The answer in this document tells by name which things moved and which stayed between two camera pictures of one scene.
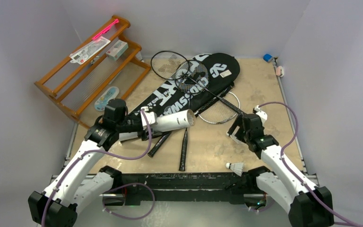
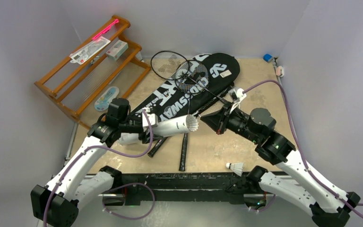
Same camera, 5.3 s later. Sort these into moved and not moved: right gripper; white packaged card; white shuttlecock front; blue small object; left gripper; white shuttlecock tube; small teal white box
Moved: right gripper; white shuttlecock tube
Not moved: small teal white box; left gripper; blue small object; white packaged card; white shuttlecock front
